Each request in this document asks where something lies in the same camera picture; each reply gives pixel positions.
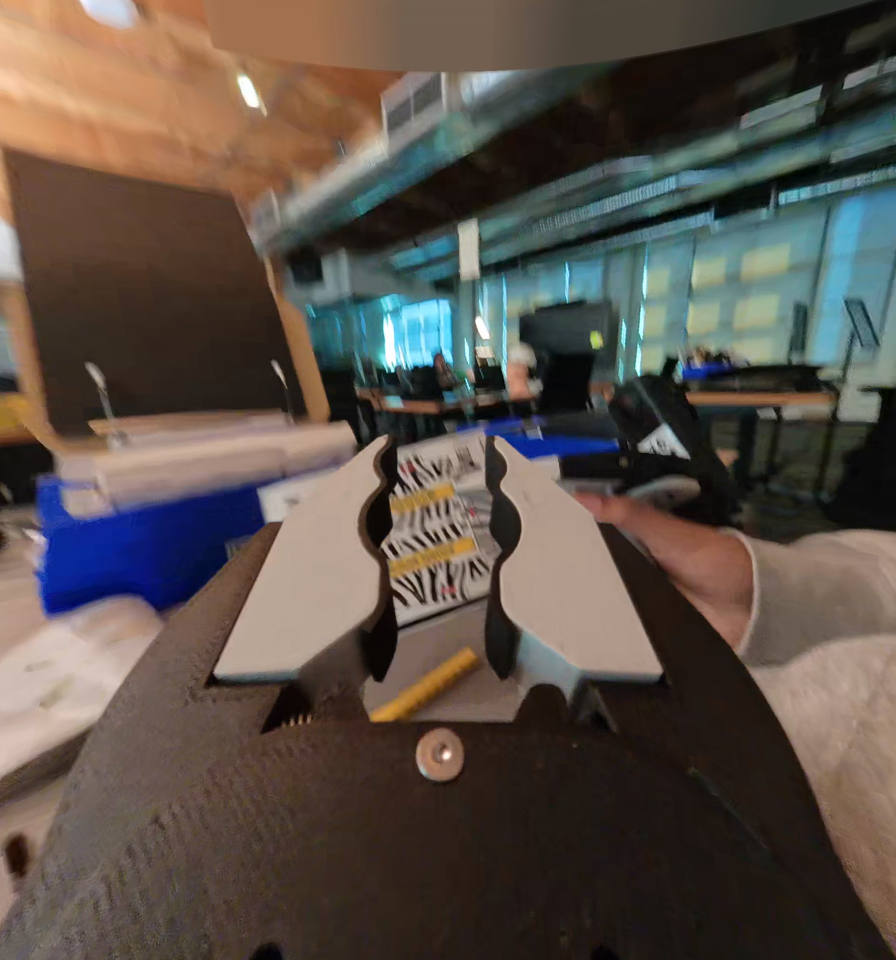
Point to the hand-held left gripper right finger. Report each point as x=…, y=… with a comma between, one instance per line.
x=575, y=592

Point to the zebra striped sticker sheet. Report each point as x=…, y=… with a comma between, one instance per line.
x=440, y=540

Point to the stack of white booklets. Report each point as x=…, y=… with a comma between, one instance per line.
x=193, y=457

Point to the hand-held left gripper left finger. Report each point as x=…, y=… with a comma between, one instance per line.
x=305, y=585

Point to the metal rod with white tip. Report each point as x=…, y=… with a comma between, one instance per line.
x=103, y=397
x=281, y=382

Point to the white hanging ceiling sign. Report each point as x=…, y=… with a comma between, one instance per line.
x=469, y=251

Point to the dark board with wooden frame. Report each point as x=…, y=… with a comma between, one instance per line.
x=148, y=300

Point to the blue storage bin with tag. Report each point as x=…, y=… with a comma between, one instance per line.
x=140, y=540

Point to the yellow lego beam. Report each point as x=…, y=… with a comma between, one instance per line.
x=425, y=686

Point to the large black monitor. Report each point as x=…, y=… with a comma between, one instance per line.
x=564, y=337

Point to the person's right forearm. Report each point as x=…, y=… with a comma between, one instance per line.
x=830, y=592

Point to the metal air duct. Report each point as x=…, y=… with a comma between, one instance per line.
x=418, y=112

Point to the person's right hand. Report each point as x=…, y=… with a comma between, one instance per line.
x=703, y=570

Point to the open instruction booklet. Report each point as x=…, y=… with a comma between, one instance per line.
x=35, y=690

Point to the plain blue storage bin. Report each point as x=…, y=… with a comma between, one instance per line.
x=568, y=442

